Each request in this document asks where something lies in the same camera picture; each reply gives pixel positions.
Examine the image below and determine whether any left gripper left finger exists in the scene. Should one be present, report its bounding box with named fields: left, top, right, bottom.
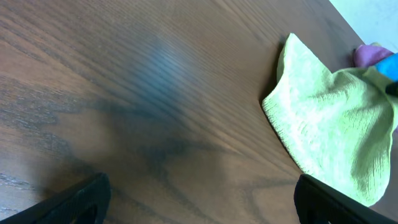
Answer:
left=1, top=173, right=111, bottom=224

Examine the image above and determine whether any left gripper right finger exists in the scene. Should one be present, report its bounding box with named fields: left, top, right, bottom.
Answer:
left=294, top=174, right=397, bottom=224

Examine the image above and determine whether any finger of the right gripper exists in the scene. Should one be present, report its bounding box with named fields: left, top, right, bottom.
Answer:
left=385, top=82, right=398, bottom=96

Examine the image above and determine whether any green cloth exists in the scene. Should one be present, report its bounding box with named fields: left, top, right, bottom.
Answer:
left=262, top=34, right=397, bottom=207

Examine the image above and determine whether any blue cloth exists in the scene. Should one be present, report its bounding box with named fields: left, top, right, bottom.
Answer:
left=375, top=54, right=398, bottom=82

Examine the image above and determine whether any purple cloth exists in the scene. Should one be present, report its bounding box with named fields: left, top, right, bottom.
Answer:
left=353, top=45, right=394, bottom=68

